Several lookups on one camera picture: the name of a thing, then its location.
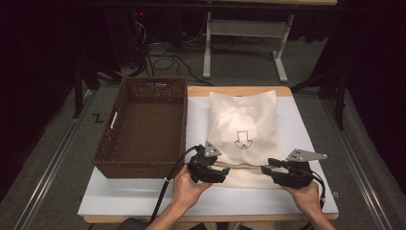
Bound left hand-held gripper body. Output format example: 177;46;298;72
187;140;225;185

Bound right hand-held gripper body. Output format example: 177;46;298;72
271;149;328;190

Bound cream drawstring bag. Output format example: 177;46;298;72
206;89;287;190

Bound brown woven basket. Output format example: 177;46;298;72
92;76;189;179

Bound person's right hand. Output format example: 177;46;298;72
282;179;322;219

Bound person's left hand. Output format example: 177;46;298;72
171;164;214;213

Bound white table mat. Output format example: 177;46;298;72
77;95;339;218

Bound person's dark clothing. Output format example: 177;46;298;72
116;217;152;230

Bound black metal stand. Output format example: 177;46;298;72
72;60;126;120
289;68;350;131

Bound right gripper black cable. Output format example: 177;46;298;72
305;170;327;209

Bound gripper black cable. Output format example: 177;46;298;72
305;170;327;209
148;144;204;224

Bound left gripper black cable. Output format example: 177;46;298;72
148;144;204;224

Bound metal floor rail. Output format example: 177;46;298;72
13;89;97;230
320;98;393;230

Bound black floor cables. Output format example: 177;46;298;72
132;18;214;87

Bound white metal desk frame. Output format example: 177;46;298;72
197;0;339;84

